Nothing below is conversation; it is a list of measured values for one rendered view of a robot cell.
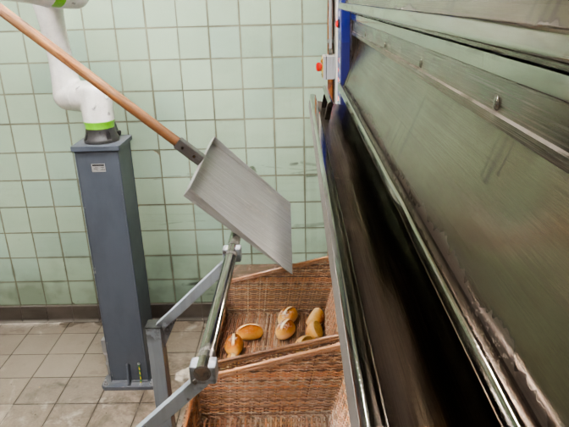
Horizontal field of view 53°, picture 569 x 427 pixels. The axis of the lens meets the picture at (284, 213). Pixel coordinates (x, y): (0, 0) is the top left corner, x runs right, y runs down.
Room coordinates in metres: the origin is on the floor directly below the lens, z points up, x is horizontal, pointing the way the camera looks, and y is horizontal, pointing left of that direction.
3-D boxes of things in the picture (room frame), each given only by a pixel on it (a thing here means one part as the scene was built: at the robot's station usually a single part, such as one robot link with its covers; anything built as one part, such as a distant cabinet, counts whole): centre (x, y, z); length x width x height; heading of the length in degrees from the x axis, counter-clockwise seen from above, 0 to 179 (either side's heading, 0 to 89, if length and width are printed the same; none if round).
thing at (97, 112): (2.40, 0.79, 1.36); 0.16 x 0.13 x 0.19; 59
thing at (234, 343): (1.71, 0.19, 0.62); 0.10 x 0.07 x 0.06; 0
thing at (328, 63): (2.59, -0.22, 1.46); 0.10 x 0.07 x 0.10; 178
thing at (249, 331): (1.79, 0.14, 0.62); 0.10 x 0.07 x 0.06; 97
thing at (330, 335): (1.68, 0.03, 0.72); 0.56 x 0.49 x 0.28; 177
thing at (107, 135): (2.45, 0.77, 1.23); 0.26 x 0.15 x 0.06; 179
